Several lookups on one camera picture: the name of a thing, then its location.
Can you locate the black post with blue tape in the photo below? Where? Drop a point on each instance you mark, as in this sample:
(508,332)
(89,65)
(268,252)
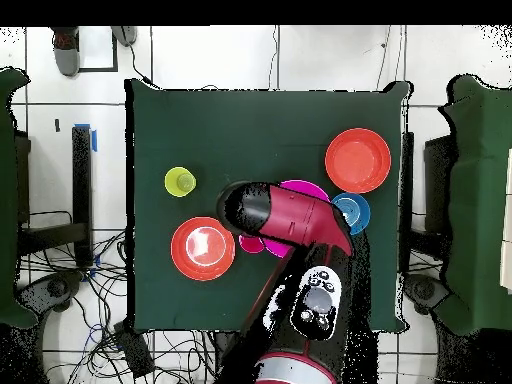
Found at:
(82,192)

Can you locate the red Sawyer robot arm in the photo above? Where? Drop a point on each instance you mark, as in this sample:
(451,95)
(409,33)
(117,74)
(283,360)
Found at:
(296,216)

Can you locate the dark green table cloth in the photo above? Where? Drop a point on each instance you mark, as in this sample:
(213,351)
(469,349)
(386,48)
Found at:
(180,120)

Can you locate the green cloth covered table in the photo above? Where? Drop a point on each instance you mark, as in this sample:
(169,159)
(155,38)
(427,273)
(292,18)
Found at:
(480,200)
(6,200)

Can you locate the small black item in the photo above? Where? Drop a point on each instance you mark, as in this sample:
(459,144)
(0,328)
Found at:
(57,125)

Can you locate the orange bowl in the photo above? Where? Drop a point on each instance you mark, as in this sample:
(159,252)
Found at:
(202,248)
(358,160)

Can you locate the black box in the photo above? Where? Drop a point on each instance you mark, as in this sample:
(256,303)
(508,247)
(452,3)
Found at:
(438,184)

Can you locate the straight-sided blue bowl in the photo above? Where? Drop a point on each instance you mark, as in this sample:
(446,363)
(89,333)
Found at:
(358,212)

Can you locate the yellow cup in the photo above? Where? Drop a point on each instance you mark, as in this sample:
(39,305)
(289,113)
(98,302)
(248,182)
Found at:
(180,182)

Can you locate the black pedestal foot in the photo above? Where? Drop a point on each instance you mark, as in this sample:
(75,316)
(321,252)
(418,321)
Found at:
(424,290)
(56,288)

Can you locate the black square floor frame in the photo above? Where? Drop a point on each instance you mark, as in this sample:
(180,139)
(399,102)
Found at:
(100,69)

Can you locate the black metal frame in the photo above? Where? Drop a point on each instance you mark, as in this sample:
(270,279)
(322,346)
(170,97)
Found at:
(52,236)

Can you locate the black power strip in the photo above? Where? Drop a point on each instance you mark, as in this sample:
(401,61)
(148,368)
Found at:
(136,352)

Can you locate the person's foot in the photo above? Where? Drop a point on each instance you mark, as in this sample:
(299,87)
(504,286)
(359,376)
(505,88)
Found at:
(124,35)
(66,56)

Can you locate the large magenta bowl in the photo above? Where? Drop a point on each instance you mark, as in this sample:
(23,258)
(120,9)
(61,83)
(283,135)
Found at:
(304,188)

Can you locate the red cup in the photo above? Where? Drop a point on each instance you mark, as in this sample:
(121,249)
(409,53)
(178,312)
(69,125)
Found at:
(251,244)

